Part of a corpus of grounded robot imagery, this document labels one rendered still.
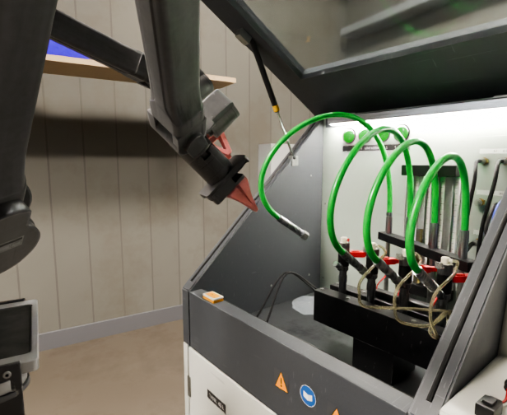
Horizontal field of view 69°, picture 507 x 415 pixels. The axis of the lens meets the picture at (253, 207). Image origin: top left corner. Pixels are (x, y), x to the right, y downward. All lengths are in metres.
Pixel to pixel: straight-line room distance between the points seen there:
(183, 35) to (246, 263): 0.81
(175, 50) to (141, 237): 2.57
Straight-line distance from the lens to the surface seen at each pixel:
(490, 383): 0.69
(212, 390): 1.05
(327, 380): 0.71
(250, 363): 0.87
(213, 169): 0.65
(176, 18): 0.40
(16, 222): 0.42
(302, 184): 1.25
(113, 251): 2.92
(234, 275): 1.11
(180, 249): 3.05
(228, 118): 0.65
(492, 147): 1.06
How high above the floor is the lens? 1.30
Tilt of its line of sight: 7 degrees down
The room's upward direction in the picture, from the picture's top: straight up
